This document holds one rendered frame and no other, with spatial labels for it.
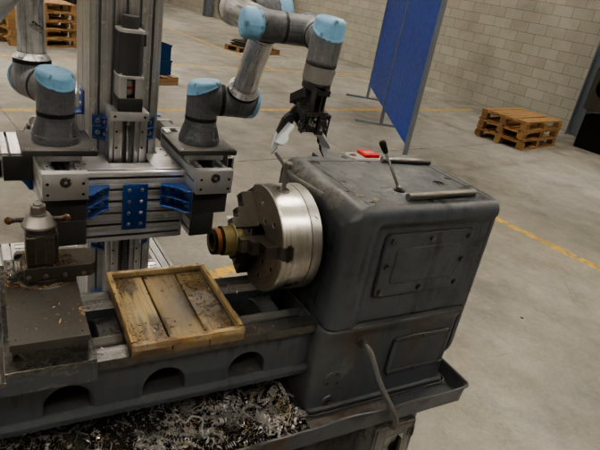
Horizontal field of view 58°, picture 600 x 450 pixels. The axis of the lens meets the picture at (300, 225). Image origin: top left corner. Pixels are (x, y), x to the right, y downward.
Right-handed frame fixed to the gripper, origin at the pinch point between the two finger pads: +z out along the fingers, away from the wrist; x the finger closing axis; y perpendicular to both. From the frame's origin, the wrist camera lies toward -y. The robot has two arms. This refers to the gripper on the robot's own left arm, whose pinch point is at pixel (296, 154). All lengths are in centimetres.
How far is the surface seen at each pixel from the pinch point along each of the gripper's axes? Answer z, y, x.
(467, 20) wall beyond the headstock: 53, -925, 756
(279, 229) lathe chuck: 18.7, 7.3, -3.2
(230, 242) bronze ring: 26.5, 1.8, -14.3
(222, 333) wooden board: 45, 18, -18
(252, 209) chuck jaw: 21.2, -7.4, -6.5
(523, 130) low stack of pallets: 143, -477, 577
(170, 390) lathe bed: 63, 19, -30
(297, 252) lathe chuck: 23.7, 11.2, 1.7
